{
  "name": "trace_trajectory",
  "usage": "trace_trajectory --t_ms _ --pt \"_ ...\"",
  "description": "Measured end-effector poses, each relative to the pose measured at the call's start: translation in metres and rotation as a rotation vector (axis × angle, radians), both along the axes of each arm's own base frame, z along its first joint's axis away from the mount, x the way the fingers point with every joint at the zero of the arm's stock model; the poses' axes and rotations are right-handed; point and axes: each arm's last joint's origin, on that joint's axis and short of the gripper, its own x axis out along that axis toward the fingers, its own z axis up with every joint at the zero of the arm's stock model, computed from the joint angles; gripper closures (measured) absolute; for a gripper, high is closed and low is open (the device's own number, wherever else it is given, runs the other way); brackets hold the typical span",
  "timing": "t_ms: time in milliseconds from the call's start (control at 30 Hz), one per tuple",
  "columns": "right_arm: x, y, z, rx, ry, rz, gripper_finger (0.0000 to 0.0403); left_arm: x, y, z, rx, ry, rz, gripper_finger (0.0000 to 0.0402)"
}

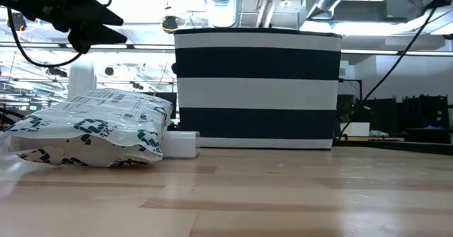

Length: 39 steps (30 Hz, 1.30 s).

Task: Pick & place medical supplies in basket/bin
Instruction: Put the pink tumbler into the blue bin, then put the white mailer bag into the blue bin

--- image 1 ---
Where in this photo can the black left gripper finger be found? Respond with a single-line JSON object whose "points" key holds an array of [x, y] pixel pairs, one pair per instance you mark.
{"points": [[99, 16], [95, 37]]}

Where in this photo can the white printed plastic pouch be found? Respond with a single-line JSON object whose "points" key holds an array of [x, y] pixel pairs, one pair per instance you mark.
{"points": [[92, 124]]}

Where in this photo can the white blue pill organizer box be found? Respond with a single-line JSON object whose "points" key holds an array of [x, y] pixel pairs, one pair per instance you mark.
{"points": [[180, 145]]}

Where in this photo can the navy white striped fabric basket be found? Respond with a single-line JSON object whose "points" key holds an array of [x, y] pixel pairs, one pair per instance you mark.
{"points": [[258, 92]]}

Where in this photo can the white pillar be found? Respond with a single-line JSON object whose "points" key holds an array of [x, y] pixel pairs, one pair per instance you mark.
{"points": [[82, 79]]}

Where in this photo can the black aluminium table frame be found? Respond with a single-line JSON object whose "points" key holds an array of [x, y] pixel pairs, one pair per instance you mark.
{"points": [[407, 146]]}

